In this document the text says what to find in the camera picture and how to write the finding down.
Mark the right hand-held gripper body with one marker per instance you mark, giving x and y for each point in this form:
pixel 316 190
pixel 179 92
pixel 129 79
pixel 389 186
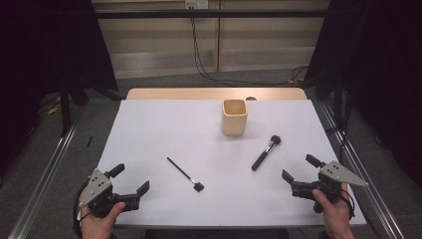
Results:
pixel 331 181

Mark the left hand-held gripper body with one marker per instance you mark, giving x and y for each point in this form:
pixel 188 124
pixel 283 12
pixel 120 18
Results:
pixel 99 189

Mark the large round makeup brush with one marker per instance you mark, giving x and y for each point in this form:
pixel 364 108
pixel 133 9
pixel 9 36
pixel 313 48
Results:
pixel 265 154

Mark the thin makeup brush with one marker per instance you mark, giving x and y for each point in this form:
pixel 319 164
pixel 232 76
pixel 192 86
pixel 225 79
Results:
pixel 181 171

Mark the beige square cup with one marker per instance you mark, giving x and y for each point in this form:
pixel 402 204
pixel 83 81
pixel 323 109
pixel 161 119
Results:
pixel 234 117

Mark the person's right hand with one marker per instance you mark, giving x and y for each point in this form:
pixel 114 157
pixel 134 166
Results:
pixel 335 215

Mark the person's left hand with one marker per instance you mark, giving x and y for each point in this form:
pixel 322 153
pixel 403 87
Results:
pixel 99 227

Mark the small black stick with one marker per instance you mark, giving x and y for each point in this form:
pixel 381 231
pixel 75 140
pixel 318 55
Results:
pixel 89 141

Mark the white table mat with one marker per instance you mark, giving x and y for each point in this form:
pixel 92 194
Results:
pixel 185 139

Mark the black metal stand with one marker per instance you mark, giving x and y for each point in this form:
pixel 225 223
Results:
pixel 65 109

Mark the dark round table grommet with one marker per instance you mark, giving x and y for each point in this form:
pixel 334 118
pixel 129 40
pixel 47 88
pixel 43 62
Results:
pixel 251 98

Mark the yellow floor tape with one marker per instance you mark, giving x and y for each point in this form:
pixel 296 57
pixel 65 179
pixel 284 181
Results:
pixel 54 109

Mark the black curtain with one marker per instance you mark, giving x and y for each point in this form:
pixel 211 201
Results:
pixel 40 59
pixel 381 66

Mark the black horizontal bar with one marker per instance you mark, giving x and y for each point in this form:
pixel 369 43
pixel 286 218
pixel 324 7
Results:
pixel 212 14

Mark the metal floor rail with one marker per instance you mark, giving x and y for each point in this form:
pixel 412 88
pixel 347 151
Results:
pixel 365 179
pixel 43 181

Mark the white wall socket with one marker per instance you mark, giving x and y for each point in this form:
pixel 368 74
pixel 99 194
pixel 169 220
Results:
pixel 196 4

